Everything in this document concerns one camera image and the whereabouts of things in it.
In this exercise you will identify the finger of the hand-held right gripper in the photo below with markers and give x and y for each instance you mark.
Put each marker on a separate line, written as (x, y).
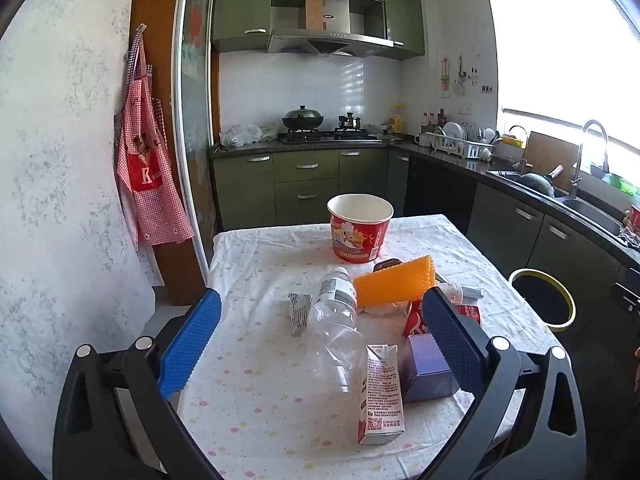
(627, 300)

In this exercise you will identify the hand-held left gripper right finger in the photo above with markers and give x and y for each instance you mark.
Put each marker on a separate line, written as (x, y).
(450, 340)

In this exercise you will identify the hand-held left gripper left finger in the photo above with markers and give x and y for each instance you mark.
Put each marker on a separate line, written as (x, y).
(192, 340)

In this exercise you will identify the purple cardboard box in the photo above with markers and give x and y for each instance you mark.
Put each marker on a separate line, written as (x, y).
(422, 365)

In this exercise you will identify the red soda can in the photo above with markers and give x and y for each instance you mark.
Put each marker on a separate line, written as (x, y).
(412, 320)

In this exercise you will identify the white toothpaste tube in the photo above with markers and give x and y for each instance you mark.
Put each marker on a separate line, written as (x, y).
(457, 290)

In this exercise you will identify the orange foam net sleeve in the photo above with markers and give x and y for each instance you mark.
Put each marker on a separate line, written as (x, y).
(390, 282)

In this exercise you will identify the yellow rimmed dark trash bin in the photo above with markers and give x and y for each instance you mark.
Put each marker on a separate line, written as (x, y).
(540, 295)

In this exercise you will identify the white milk carton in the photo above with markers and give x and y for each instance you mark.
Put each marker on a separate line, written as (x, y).
(380, 395)

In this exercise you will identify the small silver drink carton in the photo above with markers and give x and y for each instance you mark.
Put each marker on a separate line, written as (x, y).
(299, 312)

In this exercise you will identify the clear plastic bottle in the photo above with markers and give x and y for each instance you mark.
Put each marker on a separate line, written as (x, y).
(335, 335)

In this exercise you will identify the red paper bucket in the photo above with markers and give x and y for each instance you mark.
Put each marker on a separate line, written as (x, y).
(357, 240)

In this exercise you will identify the crumpled dish cloth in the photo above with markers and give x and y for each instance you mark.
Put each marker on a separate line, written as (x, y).
(630, 237)

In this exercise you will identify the red paper cup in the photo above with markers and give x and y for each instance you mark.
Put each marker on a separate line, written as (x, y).
(635, 217)

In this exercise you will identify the white dotted tablecloth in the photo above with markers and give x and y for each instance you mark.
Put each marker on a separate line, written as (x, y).
(260, 270)

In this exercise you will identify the steel sink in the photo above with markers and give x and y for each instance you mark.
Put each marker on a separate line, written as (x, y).
(590, 210)

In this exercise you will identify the green plastic item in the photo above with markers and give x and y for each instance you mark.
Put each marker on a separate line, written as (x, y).
(620, 182)

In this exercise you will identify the grey sponge holder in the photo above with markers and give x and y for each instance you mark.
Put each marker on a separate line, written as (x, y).
(598, 170)

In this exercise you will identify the steel kitchen faucet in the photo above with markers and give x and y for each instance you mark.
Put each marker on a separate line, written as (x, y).
(579, 160)

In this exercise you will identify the wooden cutting board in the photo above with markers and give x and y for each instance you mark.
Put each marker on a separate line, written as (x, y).
(545, 155)

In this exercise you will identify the red checked apron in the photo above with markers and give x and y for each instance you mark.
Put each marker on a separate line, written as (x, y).
(150, 175)

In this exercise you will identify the dark kitchen countertop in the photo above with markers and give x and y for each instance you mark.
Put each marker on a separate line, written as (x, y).
(450, 157)

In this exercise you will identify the white dish rack with dishes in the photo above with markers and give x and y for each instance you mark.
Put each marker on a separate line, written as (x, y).
(460, 145)

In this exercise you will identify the green lower kitchen cabinets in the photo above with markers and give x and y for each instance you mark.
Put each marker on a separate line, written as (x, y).
(305, 180)

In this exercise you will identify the green kitchen cabinets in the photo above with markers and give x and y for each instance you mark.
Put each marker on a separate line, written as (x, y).
(305, 180)
(240, 10)

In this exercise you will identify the white mug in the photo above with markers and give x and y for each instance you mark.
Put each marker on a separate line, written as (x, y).
(424, 140)

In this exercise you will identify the clear plastic bag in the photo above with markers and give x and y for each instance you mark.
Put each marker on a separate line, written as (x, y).
(242, 136)

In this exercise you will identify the group of sauce bottles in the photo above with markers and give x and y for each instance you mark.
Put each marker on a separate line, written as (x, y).
(435, 120)

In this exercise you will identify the yellow bottle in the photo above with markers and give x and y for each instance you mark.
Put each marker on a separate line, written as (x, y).
(397, 121)

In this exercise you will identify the glass sliding door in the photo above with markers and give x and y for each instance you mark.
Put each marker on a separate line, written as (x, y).
(195, 110)

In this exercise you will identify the black gas stove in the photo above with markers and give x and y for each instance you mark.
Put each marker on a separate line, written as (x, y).
(325, 136)

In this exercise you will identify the small steel pot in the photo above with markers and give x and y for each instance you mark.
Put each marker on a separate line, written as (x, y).
(349, 121)

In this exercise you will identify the black wok with lid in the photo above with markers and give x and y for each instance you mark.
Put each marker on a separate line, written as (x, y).
(302, 119)

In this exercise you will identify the bright window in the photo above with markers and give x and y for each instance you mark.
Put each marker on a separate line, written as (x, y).
(560, 50)

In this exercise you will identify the steel range hood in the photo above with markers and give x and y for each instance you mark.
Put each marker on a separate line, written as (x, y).
(325, 42)

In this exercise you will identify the green upper kitchen cabinets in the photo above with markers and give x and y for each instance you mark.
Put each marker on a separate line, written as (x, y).
(240, 10)

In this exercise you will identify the brown cardboard piece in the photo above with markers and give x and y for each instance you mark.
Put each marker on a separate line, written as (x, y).
(314, 12)

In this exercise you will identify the wall decoration with utensils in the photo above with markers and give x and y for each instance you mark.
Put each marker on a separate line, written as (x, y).
(446, 77)

